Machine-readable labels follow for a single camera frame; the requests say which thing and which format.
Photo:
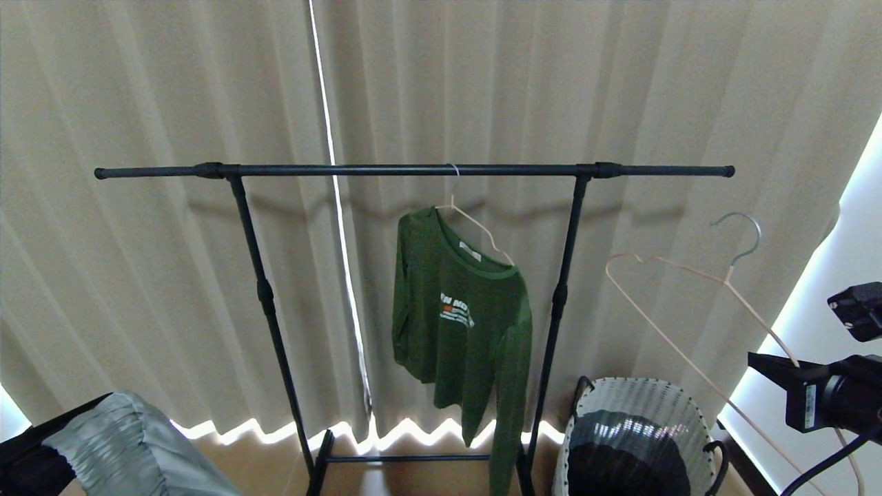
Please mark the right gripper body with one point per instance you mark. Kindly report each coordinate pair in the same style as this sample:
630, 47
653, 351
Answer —
841, 399

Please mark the pink clothes hanger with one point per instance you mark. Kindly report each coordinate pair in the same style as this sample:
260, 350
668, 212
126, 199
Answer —
452, 204
725, 277

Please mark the green long-sleeved shirt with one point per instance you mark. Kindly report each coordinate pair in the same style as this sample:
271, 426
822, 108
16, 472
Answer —
468, 310

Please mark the pale grey shorts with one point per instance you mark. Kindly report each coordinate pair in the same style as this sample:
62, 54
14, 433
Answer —
124, 448

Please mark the white laundry basket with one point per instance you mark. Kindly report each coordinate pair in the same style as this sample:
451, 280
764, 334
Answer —
641, 406

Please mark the black clothes rack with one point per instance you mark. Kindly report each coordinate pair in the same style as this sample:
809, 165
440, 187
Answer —
413, 169

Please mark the beige curtain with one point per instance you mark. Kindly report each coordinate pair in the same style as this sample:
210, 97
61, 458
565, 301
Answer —
482, 83

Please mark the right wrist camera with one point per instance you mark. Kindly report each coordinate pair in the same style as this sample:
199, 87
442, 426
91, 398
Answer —
858, 310

